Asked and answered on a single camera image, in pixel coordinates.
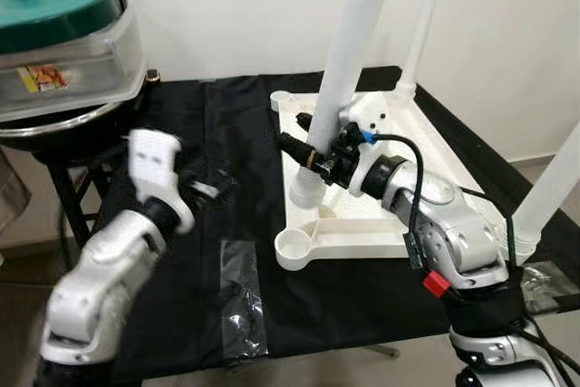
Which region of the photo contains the white plastic table top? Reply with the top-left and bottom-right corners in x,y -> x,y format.
269,86 -> 540,272

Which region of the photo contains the red connector block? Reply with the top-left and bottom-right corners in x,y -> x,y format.
422,269 -> 451,299

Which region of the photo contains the dark green lid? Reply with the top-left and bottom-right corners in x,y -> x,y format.
0,0 -> 123,54

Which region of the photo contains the black metal stand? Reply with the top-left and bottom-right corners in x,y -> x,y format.
41,156 -> 96,247

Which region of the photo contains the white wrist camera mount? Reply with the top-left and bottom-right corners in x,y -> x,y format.
127,129 -> 196,236
340,95 -> 392,198

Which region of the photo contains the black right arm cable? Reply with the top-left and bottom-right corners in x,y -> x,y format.
367,133 -> 427,270

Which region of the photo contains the clear plastic storage box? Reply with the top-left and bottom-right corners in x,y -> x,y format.
0,2 -> 148,125

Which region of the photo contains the black round basin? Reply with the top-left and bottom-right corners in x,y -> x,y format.
0,74 -> 160,166

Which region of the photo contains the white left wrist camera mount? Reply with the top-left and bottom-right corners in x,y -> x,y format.
127,129 -> 196,236

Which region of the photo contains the beige striped cloth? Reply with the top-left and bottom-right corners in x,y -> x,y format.
0,147 -> 33,236

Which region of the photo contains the black tablecloth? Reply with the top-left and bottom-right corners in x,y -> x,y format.
86,65 -> 580,383

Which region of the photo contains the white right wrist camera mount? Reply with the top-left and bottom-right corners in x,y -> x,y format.
340,95 -> 392,198

